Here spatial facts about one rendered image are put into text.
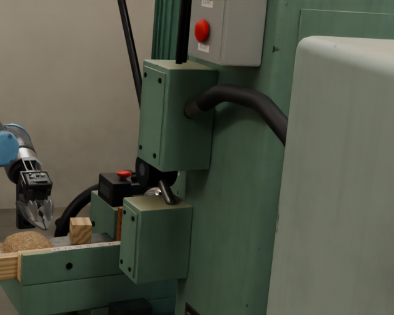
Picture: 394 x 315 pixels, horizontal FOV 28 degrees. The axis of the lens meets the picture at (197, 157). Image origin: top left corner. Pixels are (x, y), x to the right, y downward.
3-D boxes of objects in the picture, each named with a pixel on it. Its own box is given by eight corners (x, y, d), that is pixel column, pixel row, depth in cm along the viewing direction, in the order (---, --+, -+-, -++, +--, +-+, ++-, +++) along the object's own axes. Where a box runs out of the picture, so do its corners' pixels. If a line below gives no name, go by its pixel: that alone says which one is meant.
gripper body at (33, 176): (24, 185, 189) (12, 157, 198) (19, 213, 194) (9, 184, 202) (54, 184, 193) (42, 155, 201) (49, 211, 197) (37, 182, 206)
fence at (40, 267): (310, 247, 160) (313, 222, 159) (314, 250, 159) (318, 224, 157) (19, 282, 132) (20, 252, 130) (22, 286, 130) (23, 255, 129)
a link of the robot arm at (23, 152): (1, 176, 206) (37, 175, 210) (5, 187, 202) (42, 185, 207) (5, 148, 201) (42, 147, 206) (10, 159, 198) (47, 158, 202)
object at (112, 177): (148, 187, 171) (150, 163, 170) (170, 202, 162) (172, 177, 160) (91, 191, 165) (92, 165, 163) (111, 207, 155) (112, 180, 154)
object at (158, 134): (182, 154, 124) (190, 59, 120) (210, 169, 116) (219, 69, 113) (133, 157, 120) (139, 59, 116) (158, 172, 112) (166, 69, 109)
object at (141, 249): (168, 262, 130) (174, 193, 127) (187, 278, 124) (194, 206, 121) (115, 268, 126) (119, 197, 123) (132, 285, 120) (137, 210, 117)
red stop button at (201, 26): (198, 40, 105) (200, 17, 104) (209, 43, 102) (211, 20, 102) (191, 40, 104) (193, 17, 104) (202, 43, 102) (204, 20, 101)
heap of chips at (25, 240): (42, 239, 152) (43, 220, 151) (66, 265, 140) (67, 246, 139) (-4, 244, 148) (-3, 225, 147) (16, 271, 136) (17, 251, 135)
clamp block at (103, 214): (149, 224, 175) (152, 185, 172) (176, 245, 163) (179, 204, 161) (86, 230, 168) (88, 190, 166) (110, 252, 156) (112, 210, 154)
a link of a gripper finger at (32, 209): (35, 215, 184) (25, 190, 191) (32, 234, 187) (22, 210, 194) (48, 214, 185) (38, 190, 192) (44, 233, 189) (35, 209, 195)
